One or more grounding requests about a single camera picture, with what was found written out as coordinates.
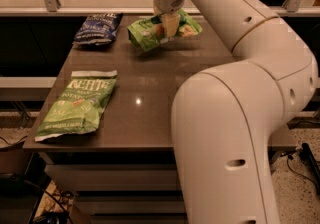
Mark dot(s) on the green dang rice chip bag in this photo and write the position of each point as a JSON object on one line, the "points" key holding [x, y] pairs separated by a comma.
{"points": [[148, 34]]}

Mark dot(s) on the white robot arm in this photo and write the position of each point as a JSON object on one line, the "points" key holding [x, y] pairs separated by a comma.
{"points": [[222, 117]]}

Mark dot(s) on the black power strip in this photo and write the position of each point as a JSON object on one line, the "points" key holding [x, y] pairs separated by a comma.
{"points": [[307, 156]]}

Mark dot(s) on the blue kettle chip bag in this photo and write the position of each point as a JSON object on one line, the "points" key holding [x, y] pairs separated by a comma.
{"points": [[99, 29]]}

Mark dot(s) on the green kettle chip bag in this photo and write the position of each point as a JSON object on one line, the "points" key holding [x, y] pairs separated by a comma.
{"points": [[79, 107]]}

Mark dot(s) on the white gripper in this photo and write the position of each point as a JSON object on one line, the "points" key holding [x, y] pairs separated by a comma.
{"points": [[168, 3]]}

